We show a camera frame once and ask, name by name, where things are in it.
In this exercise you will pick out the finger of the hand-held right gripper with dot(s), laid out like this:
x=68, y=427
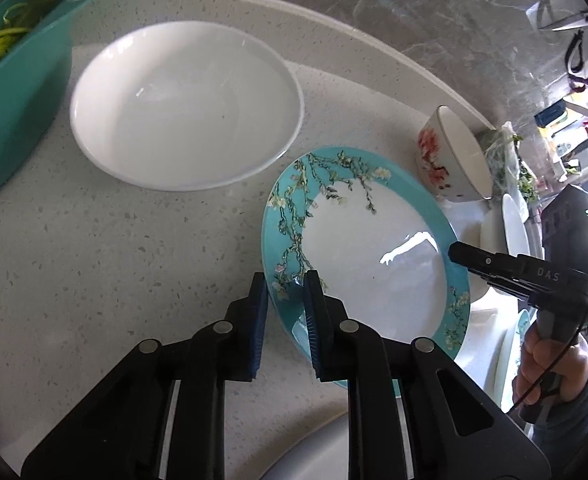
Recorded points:
x=483, y=262

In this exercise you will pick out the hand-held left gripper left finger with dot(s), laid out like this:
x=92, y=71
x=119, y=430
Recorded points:
x=260, y=320

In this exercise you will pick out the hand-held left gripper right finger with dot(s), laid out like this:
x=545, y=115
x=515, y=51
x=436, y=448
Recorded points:
x=314, y=325

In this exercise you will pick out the teal floral plate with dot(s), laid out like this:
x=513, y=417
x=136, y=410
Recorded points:
x=373, y=260

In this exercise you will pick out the red floral bowl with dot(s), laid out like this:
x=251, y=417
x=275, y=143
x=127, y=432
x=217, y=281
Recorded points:
x=438, y=160

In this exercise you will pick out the large white bowl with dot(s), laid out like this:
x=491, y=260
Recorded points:
x=184, y=105

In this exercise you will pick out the person's right forearm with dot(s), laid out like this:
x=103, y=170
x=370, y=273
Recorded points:
x=581, y=410

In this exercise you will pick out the person's right hand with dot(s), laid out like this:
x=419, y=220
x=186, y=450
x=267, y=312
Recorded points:
x=548, y=360

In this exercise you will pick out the white plate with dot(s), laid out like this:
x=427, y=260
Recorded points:
x=304, y=452
x=504, y=365
x=516, y=225
x=491, y=255

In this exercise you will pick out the small teal plate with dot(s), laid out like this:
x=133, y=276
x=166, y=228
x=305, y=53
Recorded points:
x=523, y=325

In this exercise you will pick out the plastic bag of greens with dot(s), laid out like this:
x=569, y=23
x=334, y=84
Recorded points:
x=503, y=160

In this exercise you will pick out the teal rectangular basin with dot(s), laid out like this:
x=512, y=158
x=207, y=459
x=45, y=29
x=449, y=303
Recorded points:
x=19, y=100

